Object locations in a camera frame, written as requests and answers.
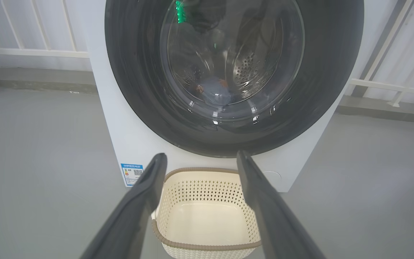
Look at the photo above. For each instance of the blue energy label sticker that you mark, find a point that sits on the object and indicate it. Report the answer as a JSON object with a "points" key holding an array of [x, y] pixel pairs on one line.
{"points": [[131, 174]]}

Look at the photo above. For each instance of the cream perforated laundry basket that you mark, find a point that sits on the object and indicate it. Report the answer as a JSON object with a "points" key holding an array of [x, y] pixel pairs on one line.
{"points": [[207, 219]]}

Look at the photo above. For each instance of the blue bear-print garment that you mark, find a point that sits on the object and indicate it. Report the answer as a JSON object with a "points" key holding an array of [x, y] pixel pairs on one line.
{"points": [[216, 91]]}

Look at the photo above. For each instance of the white metal railing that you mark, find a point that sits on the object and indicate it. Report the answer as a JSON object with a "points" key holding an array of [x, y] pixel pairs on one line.
{"points": [[390, 86], [31, 52]]}

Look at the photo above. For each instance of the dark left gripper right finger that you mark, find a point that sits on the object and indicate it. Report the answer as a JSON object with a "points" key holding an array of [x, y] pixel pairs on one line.
{"points": [[279, 223]]}

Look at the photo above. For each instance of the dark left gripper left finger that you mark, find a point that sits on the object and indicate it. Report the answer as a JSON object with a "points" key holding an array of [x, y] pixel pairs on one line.
{"points": [[128, 223]]}

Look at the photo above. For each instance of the round drain filter cover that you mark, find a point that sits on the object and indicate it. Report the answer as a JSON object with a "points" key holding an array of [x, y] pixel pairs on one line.
{"points": [[273, 177]]}

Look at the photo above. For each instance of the white front-load washing machine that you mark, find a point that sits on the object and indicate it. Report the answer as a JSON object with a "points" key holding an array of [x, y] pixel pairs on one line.
{"points": [[120, 126]]}

